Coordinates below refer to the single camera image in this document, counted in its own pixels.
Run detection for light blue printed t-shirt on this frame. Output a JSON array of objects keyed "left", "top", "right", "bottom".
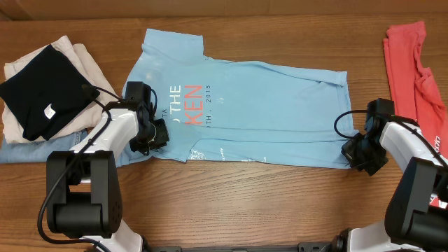
[{"left": 128, "top": 29, "right": 356, "bottom": 169}]

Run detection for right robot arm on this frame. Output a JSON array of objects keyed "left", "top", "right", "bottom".
[{"left": 328, "top": 98, "right": 447, "bottom": 251}]

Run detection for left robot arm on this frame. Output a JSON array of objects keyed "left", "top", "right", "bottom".
[{"left": 37, "top": 81, "right": 169, "bottom": 252}]

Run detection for red t-shirt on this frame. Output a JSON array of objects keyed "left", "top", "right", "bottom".
[{"left": 382, "top": 20, "right": 448, "bottom": 209}]

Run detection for folded beige garment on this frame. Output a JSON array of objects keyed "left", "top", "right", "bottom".
[{"left": 2, "top": 36, "right": 115, "bottom": 144}]

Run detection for folded black garment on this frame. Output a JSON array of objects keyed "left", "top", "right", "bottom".
[{"left": 1, "top": 45, "right": 100, "bottom": 141}]

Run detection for folded blue jeans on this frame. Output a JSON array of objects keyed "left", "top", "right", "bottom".
[{"left": 1, "top": 129, "right": 88, "bottom": 164}]

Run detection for left black cable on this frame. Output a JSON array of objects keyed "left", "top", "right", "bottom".
[{"left": 36, "top": 83, "right": 158, "bottom": 252}]

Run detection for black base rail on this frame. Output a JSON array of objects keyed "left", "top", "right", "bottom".
[{"left": 148, "top": 241, "right": 332, "bottom": 252}]

